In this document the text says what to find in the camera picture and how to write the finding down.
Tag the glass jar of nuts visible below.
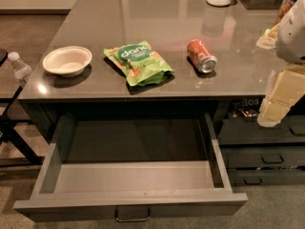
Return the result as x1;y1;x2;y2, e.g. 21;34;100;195
275;0;297;24

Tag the open grey top drawer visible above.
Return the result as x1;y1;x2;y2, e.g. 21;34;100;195
13;114;248;221

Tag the black side table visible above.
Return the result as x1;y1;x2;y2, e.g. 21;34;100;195
0;48;44;167

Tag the metal drawer handle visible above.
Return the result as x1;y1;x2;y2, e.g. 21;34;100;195
114;206;151;222

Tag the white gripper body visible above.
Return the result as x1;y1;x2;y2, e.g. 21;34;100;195
275;0;305;65

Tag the clear plastic water bottle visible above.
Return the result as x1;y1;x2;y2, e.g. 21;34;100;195
8;52;32;87

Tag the green rice chip bag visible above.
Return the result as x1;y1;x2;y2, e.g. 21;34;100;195
104;41;173;87

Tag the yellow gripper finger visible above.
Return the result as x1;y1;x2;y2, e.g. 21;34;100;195
271;65;305;107
257;98;290;127

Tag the white paper bowl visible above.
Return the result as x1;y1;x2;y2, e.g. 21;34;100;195
43;46;92;77

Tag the red soda can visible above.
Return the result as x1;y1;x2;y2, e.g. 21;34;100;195
187;39;217;73

